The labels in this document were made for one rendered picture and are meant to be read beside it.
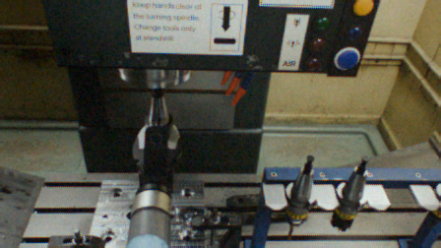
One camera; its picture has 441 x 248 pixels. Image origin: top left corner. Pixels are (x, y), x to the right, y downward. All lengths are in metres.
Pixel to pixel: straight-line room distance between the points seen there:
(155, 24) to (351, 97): 1.56
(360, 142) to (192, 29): 1.62
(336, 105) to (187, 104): 0.86
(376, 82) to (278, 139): 0.52
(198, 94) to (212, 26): 0.86
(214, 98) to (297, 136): 0.72
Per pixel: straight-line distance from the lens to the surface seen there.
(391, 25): 1.89
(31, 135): 2.09
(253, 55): 0.59
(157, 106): 0.88
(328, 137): 2.07
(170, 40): 0.58
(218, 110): 1.45
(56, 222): 1.27
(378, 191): 0.96
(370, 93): 2.06
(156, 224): 0.74
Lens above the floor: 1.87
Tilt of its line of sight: 39 degrees down
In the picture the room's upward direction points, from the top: 4 degrees clockwise
